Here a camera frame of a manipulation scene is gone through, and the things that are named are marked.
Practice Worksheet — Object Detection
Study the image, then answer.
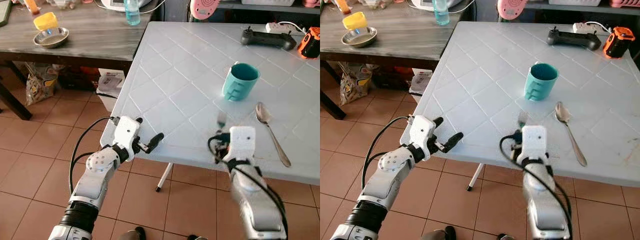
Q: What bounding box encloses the white kitchen appliance with screen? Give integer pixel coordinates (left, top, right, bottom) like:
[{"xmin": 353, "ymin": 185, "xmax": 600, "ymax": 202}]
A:
[
  {"xmin": 100, "ymin": 0, "xmax": 153, "ymax": 12},
  {"xmin": 407, "ymin": 0, "xmax": 463, "ymax": 12}
]

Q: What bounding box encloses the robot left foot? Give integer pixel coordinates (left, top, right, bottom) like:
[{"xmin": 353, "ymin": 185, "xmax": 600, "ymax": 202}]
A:
[
  {"xmin": 430, "ymin": 226, "xmax": 457, "ymax": 240},
  {"xmin": 117, "ymin": 226, "xmax": 147, "ymax": 240}
]

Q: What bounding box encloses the printed snack bag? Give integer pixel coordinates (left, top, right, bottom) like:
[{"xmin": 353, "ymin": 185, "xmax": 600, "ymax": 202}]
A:
[
  {"xmin": 340, "ymin": 62, "xmax": 373, "ymax": 106},
  {"xmin": 25, "ymin": 62, "xmax": 60, "ymax": 106}
]

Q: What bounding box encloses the steel spoon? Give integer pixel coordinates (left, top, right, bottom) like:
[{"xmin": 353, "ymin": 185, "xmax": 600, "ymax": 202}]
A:
[
  {"xmin": 554, "ymin": 101, "xmax": 588, "ymax": 168},
  {"xmin": 255, "ymin": 102, "xmax": 292, "ymax": 168}
]

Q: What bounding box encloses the dark green board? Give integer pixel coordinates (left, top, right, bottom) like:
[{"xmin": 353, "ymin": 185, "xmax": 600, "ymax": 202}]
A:
[{"xmin": 0, "ymin": 0, "xmax": 12, "ymax": 27}]

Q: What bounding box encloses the yellow plastic cup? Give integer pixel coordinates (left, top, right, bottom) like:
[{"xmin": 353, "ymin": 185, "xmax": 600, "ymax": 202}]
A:
[
  {"xmin": 342, "ymin": 11, "xmax": 368, "ymax": 31},
  {"xmin": 33, "ymin": 12, "xmax": 59, "ymax": 31}
]

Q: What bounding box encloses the white folding table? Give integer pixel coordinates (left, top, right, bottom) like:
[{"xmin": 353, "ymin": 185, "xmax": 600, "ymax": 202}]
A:
[
  {"xmin": 414, "ymin": 21, "xmax": 640, "ymax": 192},
  {"xmin": 100, "ymin": 21, "xmax": 321, "ymax": 193}
]

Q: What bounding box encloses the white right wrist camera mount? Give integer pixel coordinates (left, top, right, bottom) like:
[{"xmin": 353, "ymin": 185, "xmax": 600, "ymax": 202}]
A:
[
  {"xmin": 516, "ymin": 125, "xmax": 548, "ymax": 163},
  {"xmin": 222, "ymin": 126, "xmax": 257, "ymax": 163}
]

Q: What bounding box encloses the white power strip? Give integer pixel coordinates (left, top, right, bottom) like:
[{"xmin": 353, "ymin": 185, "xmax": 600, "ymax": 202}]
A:
[
  {"xmin": 573, "ymin": 21, "xmax": 612, "ymax": 35},
  {"xmin": 265, "ymin": 21, "xmax": 301, "ymax": 35}
]

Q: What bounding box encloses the clear blue plastic bottle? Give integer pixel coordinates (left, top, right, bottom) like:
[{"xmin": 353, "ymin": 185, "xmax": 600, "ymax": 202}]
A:
[
  {"xmin": 124, "ymin": 0, "xmax": 141, "ymax": 26},
  {"xmin": 433, "ymin": 0, "xmax": 450, "ymax": 26}
]

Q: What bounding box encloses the orange and black device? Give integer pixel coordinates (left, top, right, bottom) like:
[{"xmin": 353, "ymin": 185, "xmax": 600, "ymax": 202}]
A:
[
  {"xmin": 297, "ymin": 27, "xmax": 321, "ymax": 60},
  {"xmin": 603, "ymin": 26, "xmax": 636, "ymax": 60}
]

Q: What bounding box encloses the black handheld controller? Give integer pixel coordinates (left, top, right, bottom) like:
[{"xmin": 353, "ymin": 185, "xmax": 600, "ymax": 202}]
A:
[
  {"xmin": 241, "ymin": 26, "xmax": 297, "ymax": 51},
  {"xmin": 546, "ymin": 26, "xmax": 602, "ymax": 51}
]

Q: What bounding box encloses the teal plastic cup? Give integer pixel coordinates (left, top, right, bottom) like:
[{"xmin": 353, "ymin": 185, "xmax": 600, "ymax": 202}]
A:
[
  {"xmin": 524, "ymin": 62, "xmax": 559, "ymax": 102},
  {"xmin": 222, "ymin": 62, "xmax": 261, "ymax": 102}
]

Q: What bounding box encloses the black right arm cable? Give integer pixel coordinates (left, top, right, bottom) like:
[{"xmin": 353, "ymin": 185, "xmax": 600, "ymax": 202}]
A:
[
  {"xmin": 499, "ymin": 132, "xmax": 575, "ymax": 240},
  {"xmin": 207, "ymin": 136, "xmax": 290, "ymax": 240}
]

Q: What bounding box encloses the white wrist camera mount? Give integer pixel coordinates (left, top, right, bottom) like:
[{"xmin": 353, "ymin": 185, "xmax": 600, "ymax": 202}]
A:
[
  {"xmin": 222, "ymin": 126, "xmax": 257, "ymax": 163},
  {"xmin": 409, "ymin": 115, "xmax": 438, "ymax": 156},
  {"xmin": 516, "ymin": 125, "xmax": 548, "ymax": 163},
  {"xmin": 113, "ymin": 116, "xmax": 142, "ymax": 156}
]

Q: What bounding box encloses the pink round fan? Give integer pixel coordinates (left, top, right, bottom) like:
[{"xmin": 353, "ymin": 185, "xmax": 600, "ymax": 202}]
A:
[
  {"xmin": 497, "ymin": 0, "xmax": 528, "ymax": 21},
  {"xmin": 189, "ymin": 0, "xmax": 219, "ymax": 21}
]

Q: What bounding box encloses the clear lidded food container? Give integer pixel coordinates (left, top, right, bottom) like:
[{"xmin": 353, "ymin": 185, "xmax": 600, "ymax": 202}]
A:
[
  {"xmin": 50, "ymin": 0, "xmax": 81, "ymax": 11},
  {"xmin": 362, "ymin": 0, "xmax": 393, "ymax": 10}
]

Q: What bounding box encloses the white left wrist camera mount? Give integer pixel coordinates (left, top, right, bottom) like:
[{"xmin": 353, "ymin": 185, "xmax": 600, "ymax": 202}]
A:
[
  {"xmin": 409, "ymin": 115, "xmax": 438, "ymax": 156},
  {"xmin": 113, "ymin": 116, "xmax": 142, "ymax": 156}
]

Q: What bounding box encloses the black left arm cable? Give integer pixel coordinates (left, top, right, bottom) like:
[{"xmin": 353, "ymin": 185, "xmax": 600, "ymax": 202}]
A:
[
  {"xmin": 68, "ymin": 116, "xmax": 121, "ymax": 193},
  {"xmin": 362, "ymin": 116, "xmax": 417, "ymax": 191}
]

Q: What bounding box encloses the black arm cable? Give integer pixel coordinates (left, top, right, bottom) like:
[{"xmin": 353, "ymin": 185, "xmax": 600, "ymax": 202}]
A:
[
  {"xmin": 68, "ymin": 116, "xmax": 121, "ymax": 193},
  {"xmin": 362, "ymin": 116, "xmax": 417, "ymax": 191},
  {"xmin": 499, "ymin": 132, "xmax": 575, "ymax": 240},
  {"xmin": 207, "ymin": 136, "xmax": 290, "ymax": 240}
]

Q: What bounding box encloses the stainless steel bowl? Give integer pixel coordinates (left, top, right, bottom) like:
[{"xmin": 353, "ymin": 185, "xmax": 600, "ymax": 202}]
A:
[
  {"xmin": 341, "ymin": 26, "xmax": 379, "ymax": 49},
  {"xmin": 33, "ymin": 27, "xmax": 70, "ymax": 49}
]

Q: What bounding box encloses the dark wooden table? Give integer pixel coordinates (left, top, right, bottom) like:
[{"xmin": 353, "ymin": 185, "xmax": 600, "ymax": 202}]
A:
[
  {"xmin": 0, "ymin": 0, "xmax": 166, "ymax": 121},
  {"xmin": 320, "ymin": 0, "xmax": 476, "ymax": 121}
]

